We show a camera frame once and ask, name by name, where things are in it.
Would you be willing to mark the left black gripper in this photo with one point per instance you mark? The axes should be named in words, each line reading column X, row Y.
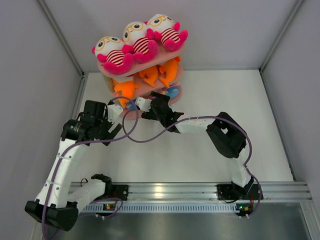
column 106, row 134

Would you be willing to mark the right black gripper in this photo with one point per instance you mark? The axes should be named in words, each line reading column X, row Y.
column 149, row 115

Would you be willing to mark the boy doll plush blue cap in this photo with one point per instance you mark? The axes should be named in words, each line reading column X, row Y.
column 172, row 91

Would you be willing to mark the small orange shark plush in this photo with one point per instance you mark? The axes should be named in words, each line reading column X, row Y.
column 149, row 75

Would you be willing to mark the large orange shark plush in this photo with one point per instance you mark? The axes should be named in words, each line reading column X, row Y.
column 169, row 69

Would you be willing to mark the white panda plush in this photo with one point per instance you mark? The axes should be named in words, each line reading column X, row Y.
column 109, row 52
column 138, row 40
column 167, row 32

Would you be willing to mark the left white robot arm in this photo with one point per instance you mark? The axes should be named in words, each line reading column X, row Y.
column 54, row 206

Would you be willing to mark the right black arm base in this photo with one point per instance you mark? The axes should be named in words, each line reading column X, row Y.
column 231, row 193

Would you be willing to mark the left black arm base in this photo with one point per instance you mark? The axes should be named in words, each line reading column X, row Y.
column 120, row 194

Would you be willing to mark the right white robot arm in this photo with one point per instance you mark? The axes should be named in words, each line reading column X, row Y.
column 229, row 139

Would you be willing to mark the pink three-tier toy shelf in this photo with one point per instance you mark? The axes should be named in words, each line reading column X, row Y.
column 133, row 75

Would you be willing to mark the boy doll plush on shelf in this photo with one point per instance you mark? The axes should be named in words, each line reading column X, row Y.
column 131, row 105

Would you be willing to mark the orange shark plush on shelf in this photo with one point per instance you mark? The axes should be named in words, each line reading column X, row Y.
column 125, row 89

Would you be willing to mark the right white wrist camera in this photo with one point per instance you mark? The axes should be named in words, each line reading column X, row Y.
column 143, row 104

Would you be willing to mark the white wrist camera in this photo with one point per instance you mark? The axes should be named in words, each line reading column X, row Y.
column 143, row 104
column 113, row 112

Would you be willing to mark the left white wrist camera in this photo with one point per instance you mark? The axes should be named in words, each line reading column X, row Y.
column 113, row 112

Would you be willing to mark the white slotted cable duct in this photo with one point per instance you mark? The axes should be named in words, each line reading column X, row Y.
column 183, row 207

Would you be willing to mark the aluminium front rail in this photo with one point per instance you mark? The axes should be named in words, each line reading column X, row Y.
column 207, row 191

